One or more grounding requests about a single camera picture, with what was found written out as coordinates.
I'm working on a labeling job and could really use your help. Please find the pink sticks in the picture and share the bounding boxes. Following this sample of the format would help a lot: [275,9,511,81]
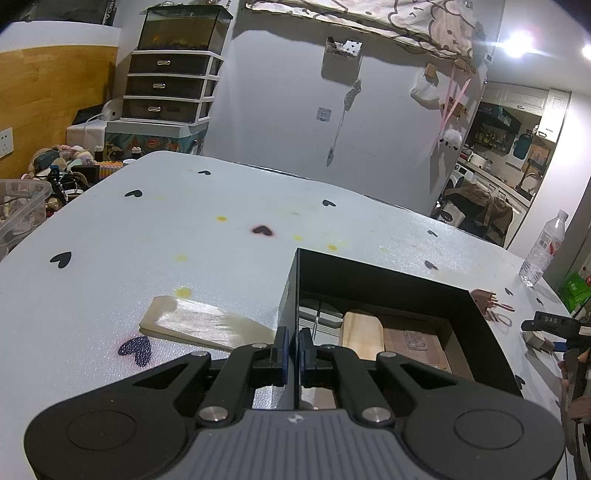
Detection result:
[431,78,472,141]

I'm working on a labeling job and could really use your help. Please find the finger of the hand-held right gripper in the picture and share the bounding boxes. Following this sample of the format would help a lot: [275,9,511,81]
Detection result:
[521,311,591,344]

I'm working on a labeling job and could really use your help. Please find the pile of plush toys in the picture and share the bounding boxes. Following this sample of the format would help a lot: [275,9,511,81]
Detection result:
[20,144,101,204]

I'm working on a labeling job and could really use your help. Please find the glass fish tank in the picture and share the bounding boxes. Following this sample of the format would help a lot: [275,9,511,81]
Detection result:
[137,4,234,52]

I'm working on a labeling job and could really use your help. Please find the cream wooden wedge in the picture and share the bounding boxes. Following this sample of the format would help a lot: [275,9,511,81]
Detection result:
[139,295,278,353]

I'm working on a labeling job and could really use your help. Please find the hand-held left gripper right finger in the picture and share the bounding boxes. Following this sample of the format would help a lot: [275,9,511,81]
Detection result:
[298,327,463,424]

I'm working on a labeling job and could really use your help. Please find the clear plastic bin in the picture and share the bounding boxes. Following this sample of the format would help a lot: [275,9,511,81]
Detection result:
[0,178,52,260]

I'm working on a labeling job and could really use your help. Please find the white washing machine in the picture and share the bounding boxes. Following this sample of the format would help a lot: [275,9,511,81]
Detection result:
[454,163,477,188]

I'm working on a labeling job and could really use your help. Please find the bright lamp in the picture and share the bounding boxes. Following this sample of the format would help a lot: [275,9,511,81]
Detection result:
[505,30,539,58]

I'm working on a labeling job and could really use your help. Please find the brown plug with prongs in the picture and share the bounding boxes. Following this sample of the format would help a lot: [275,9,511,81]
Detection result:
[470,288,516,317]

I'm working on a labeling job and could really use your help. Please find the black box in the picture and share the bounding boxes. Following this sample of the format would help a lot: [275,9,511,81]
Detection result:
[276,248,523,409]

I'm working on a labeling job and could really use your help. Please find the small wall holder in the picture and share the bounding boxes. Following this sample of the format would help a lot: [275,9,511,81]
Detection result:
[325,37,362,59]

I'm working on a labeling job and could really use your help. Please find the white item in box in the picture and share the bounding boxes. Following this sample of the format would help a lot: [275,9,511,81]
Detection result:
[298,299,345,343]

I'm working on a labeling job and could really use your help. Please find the clear water bottle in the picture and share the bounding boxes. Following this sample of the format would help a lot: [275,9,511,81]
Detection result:
[518,209,570,288]

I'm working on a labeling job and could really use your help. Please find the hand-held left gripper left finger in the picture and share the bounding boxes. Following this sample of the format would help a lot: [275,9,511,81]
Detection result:
[131,325,291,426]

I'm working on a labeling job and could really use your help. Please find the green packet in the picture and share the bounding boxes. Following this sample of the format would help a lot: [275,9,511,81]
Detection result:
[558,271,591,311]

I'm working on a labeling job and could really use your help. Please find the printed blanket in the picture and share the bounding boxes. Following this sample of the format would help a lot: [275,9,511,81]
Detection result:
[245,0,486,60]

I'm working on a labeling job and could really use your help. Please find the white drawer unit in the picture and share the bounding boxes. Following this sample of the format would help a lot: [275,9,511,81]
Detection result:
[120,48,225,125]

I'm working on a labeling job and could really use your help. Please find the small brown piece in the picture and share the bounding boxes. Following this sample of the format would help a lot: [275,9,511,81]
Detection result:
[523,331,556,355]

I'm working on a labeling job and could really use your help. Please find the light wooden block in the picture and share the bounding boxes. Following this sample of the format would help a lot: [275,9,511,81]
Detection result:
[339,311,386,363]

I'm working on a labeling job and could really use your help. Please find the hanging chain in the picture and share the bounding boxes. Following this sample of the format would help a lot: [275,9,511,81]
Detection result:
[326,78,362,168]

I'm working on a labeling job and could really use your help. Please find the brown jacket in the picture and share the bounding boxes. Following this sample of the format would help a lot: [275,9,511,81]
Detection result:
[442,184,514,244]

